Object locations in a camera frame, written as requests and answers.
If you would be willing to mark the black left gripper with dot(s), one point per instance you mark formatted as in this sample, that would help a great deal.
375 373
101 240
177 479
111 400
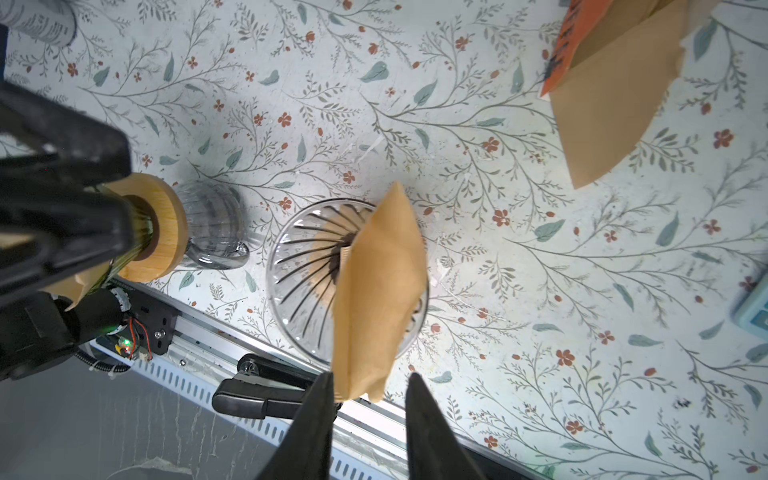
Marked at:
62 226

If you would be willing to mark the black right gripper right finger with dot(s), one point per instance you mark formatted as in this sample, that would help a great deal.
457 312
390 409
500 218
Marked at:
433 451

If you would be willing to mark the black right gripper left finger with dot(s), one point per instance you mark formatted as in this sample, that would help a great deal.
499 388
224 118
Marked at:
305 452

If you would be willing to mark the green glass dripper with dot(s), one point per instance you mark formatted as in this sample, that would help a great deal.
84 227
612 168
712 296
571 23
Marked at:
143 230

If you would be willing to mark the grey glass pitcher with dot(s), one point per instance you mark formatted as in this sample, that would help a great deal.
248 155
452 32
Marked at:
216 220

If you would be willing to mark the orange coffee filter holder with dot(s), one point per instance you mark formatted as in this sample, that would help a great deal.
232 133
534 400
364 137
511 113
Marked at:
611 65

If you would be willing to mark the teal calculator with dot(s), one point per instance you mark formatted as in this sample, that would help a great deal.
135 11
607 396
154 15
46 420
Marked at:
750 312

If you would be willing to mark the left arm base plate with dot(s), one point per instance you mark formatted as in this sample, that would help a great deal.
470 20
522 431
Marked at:
154 318

